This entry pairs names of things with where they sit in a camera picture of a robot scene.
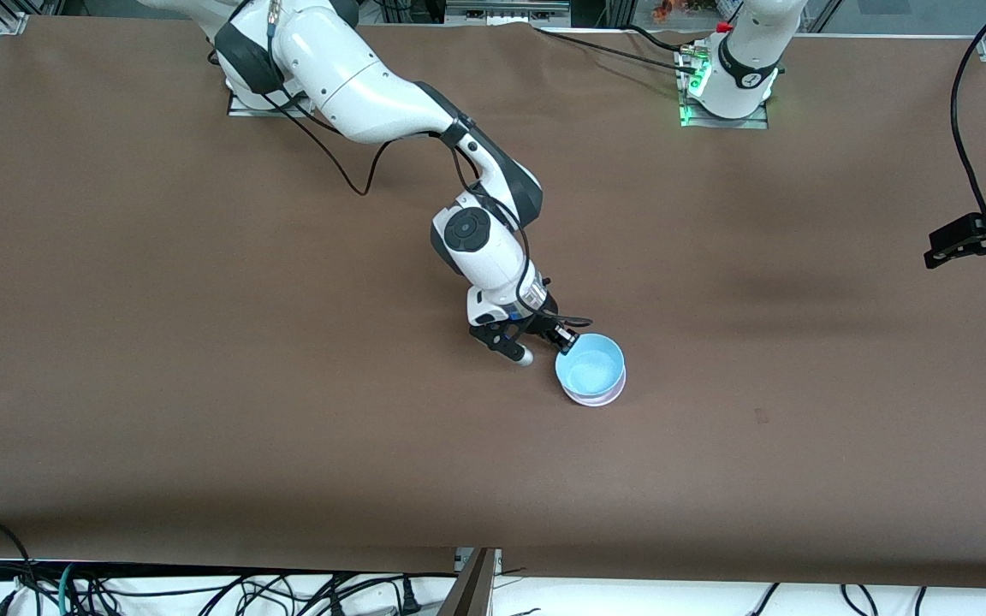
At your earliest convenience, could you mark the light blue bowl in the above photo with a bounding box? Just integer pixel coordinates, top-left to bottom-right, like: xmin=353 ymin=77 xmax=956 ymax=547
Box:
xmin=555 ymin=334 xmax=627 ymax=396

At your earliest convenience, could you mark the pink bowl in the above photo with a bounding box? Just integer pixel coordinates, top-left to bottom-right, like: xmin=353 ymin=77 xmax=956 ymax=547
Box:
xmin=561 ymin=370 xmax=627 ymax=408

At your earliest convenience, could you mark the brown table cover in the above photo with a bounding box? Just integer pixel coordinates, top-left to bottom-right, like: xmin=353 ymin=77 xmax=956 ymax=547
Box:
xmin=0 ymin=15 xmax=986 ymax=591

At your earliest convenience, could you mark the grey metal box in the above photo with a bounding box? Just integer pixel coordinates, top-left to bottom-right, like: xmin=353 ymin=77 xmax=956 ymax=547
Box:
xmin=444 ymin=0 xmax=573 ymax=28

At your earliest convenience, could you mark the orange background object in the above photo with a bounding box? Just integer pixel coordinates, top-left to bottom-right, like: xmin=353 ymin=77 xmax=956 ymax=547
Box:
xmin=651 ymin=0 xmax=721 ymax=24

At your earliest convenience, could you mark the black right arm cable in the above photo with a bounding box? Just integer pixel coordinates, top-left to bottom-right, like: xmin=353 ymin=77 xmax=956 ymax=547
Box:
xmin=262 ymin=0 xmax=594 ymax=335

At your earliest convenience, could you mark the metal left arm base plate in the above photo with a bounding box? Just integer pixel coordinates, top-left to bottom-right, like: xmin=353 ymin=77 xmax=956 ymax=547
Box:
xmin=678 ymin=47 xmax=770 ymax=130

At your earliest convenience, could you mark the aluminium frame post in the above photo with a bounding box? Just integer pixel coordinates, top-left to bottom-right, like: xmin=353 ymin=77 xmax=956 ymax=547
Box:
xmin=440 ymin=548 xmax=502 ymax=616

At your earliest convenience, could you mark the black base power cable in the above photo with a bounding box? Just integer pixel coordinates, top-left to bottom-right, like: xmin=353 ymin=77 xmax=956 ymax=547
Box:
xmin=532 ymin=24 xmax=704 ymax=76

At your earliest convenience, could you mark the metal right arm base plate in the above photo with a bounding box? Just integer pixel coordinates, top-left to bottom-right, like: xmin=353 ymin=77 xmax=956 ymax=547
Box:
xmin=226 ymin=81 xmax=324 ymax=119

